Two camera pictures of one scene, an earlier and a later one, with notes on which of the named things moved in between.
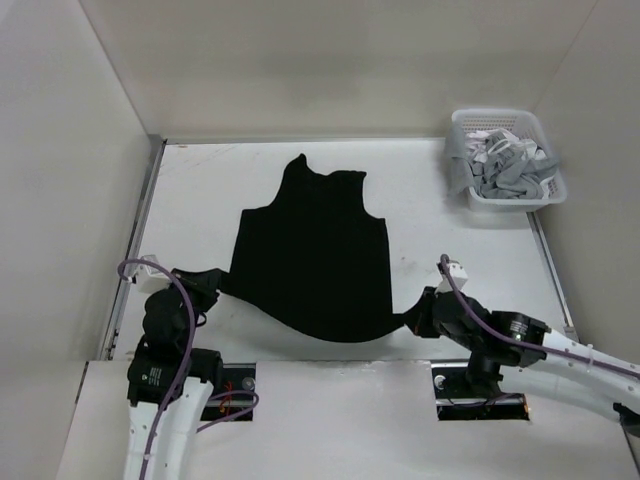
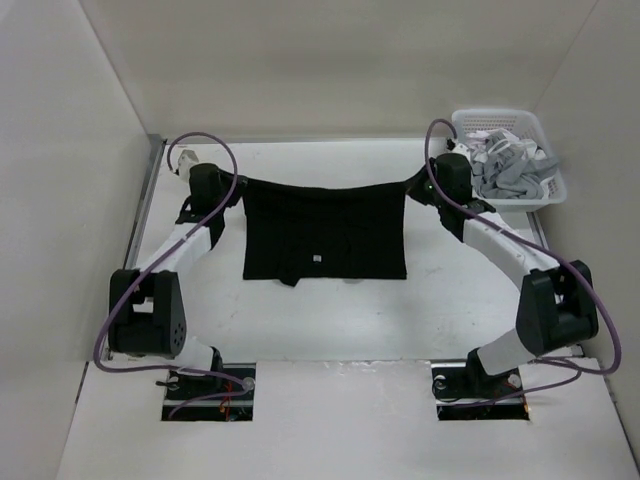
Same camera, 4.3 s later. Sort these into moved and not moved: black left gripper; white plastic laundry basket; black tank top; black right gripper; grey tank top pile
Moved: black left gripper; black tank top; black right gripper
Not moved: grey tank top pile; white plastic laundry basket
